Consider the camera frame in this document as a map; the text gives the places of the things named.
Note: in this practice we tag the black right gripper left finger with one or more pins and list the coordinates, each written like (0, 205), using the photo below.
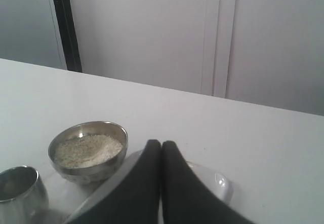
(136, 198)

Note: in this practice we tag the steel bowl with rice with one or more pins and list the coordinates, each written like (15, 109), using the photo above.
(89, 152)

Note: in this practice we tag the white cabinet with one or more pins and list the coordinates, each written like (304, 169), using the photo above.
(267, 52)

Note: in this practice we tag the white plastic tray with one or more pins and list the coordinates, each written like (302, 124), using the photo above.
(217, 183)

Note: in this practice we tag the dark vertical post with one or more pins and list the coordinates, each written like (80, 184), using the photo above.
(68, 35)

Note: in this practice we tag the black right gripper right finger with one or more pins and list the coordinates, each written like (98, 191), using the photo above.
(185, 199)

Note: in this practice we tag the small steel cup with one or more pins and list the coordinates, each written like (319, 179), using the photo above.
(24, 198)

